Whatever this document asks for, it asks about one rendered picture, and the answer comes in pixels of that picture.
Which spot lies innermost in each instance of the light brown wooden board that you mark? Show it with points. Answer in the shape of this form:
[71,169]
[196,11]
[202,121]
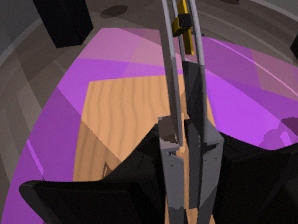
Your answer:
[117,114]

